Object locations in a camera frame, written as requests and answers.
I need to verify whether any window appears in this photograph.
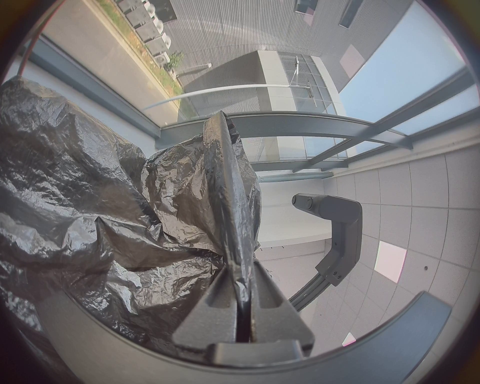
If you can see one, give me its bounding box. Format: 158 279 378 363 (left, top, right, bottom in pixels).
22 0 480 184

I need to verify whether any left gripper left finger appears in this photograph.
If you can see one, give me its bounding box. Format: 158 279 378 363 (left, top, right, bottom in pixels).
173 260 241 344

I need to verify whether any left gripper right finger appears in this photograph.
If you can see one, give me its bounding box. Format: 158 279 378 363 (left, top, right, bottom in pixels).
248 260 315 347

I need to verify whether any black plastic bag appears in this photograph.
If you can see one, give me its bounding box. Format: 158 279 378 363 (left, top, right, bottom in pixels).
0 77 263 357

